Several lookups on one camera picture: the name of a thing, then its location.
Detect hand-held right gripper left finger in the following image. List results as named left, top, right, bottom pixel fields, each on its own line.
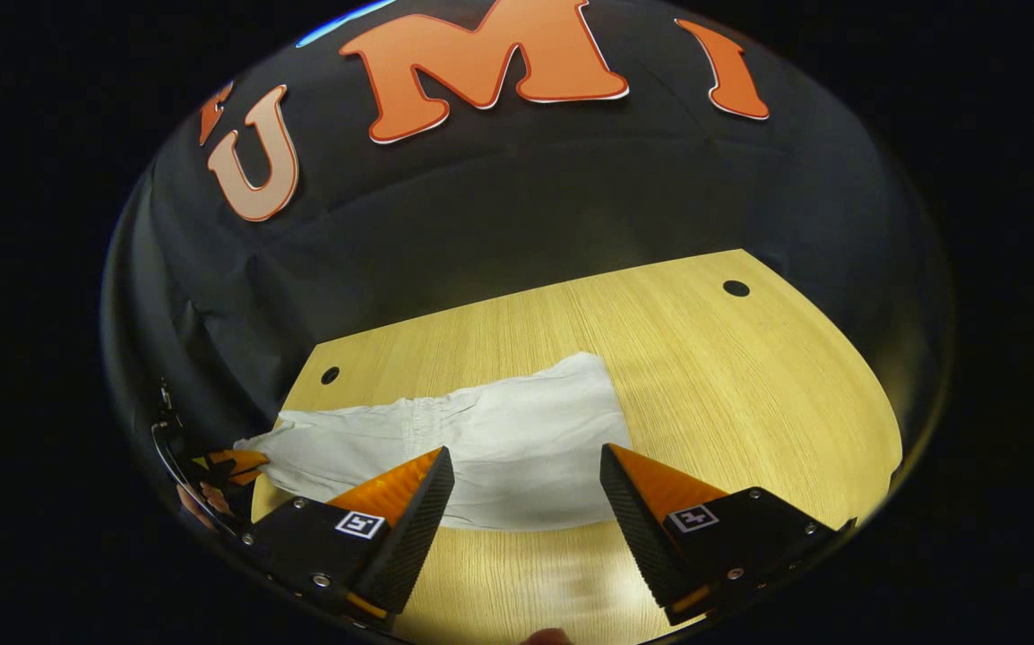
left=239, top=446, right=455, bottom=624

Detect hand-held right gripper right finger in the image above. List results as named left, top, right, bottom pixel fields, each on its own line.
left=600, top=443, right=858, bottom=626

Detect white jeans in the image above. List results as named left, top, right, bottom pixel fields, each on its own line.
left=235, top=352, right=634, bottom=532

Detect black backdrop cloth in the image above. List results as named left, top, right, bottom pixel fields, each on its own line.
left=100, top=0, right=957, bottom=503

